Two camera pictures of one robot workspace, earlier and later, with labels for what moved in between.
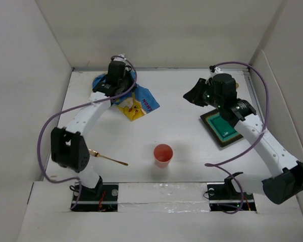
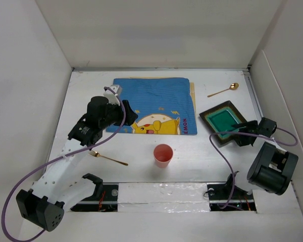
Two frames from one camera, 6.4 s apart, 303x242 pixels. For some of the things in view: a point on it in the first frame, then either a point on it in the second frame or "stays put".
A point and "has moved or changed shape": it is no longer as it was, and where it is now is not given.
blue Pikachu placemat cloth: (135, 104) has moved or changed shape
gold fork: (98, 155) stays put
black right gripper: (194, 94) to (252, 124)
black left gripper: (128, 74) to (119, 109)
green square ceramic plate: (221, 129) stays put
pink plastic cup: (162, 154) stays put
